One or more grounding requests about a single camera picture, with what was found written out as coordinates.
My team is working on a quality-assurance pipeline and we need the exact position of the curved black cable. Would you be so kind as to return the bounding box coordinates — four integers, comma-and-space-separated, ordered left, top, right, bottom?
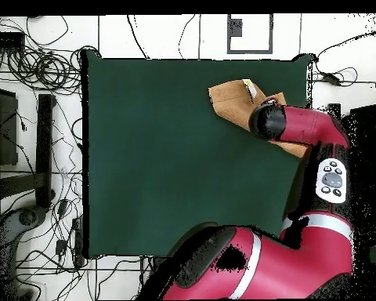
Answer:
126, 13, 150, 60

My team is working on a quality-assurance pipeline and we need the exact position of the dark green table cloth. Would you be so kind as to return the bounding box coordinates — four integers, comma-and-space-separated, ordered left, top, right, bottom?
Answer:
81, 49, 313, 260

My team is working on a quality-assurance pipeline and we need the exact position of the large black case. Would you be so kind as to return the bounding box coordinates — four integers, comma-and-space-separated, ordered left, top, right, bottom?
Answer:
347, 104, 376, 187

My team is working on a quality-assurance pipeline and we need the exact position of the long black bar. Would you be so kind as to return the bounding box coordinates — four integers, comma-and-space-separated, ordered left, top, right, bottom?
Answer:
34, 93, 56, 209

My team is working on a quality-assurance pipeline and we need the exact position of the flat black box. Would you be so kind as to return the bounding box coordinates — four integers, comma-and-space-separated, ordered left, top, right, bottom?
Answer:
0, 31, 27, 50

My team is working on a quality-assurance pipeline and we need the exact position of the black cable coil bundle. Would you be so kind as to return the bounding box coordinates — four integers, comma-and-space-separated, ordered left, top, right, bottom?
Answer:
5, 45, 96, 96

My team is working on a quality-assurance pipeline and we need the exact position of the black inline power adapter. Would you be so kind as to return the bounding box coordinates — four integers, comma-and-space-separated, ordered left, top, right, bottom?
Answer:
320, 71, 343, 87

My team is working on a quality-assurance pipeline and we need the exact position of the black power strip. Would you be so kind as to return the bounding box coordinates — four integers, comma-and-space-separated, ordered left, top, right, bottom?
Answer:
70, 216, 86, 268

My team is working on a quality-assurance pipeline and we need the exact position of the small black power adapter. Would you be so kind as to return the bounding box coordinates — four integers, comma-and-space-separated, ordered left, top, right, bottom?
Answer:
55, 239, 69, 256

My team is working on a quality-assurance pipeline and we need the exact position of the tan terry towel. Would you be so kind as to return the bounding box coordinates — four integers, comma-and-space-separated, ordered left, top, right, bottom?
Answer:
208, 78, 310, 158

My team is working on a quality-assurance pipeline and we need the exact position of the grey chair base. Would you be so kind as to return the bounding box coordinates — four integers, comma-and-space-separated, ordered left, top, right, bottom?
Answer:
0, 205, 49, 301

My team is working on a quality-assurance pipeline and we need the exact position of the black monitor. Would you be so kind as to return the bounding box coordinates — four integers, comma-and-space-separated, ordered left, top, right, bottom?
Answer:
0, 86, 20, 167

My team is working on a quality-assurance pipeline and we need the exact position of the dark grey square frame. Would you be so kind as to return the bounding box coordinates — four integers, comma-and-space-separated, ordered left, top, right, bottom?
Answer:
226, 13, 274, 55

